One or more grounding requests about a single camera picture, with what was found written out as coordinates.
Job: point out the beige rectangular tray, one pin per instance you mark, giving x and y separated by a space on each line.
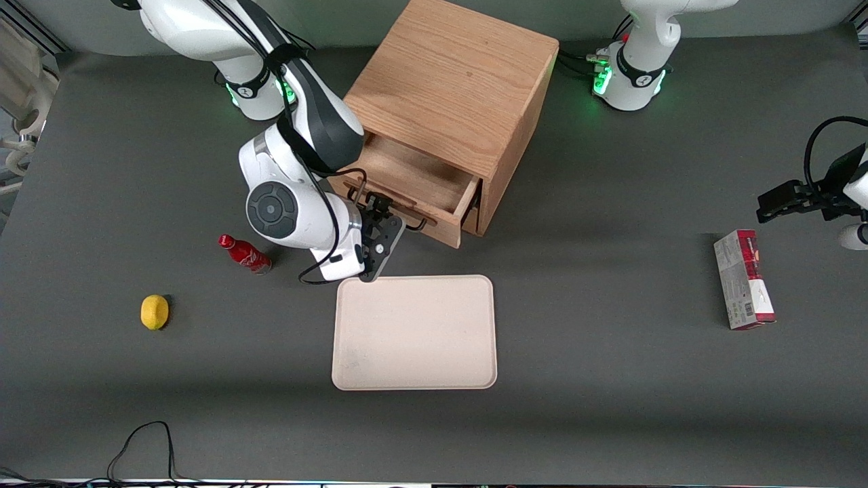
413 332

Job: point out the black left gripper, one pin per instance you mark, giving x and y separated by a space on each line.
829 190

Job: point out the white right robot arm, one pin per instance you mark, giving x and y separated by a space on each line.
271 210

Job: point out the red cola bottle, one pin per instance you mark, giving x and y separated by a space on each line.
244 254

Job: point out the yellow lemon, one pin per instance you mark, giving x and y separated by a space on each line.
154 312

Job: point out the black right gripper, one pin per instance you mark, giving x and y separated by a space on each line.
375 208

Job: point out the red and grey carton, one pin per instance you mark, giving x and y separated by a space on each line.
742 281

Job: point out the wooden drawer with wide front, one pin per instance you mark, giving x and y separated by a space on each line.
407 169

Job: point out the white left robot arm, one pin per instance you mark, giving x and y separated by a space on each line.
644 68

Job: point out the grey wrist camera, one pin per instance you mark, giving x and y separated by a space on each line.
381 251
854 237

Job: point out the oak wooden drawer cabinet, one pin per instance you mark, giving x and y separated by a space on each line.
461 74

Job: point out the wooden drawer with narrow front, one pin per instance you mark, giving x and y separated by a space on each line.
473 220

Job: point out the aluminium background rail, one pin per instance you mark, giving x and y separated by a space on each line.
44 30

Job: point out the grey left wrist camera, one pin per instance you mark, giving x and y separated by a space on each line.
854 237

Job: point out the white background frame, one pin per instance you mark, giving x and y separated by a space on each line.
27 88

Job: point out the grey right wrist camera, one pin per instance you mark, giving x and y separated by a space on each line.
381 251

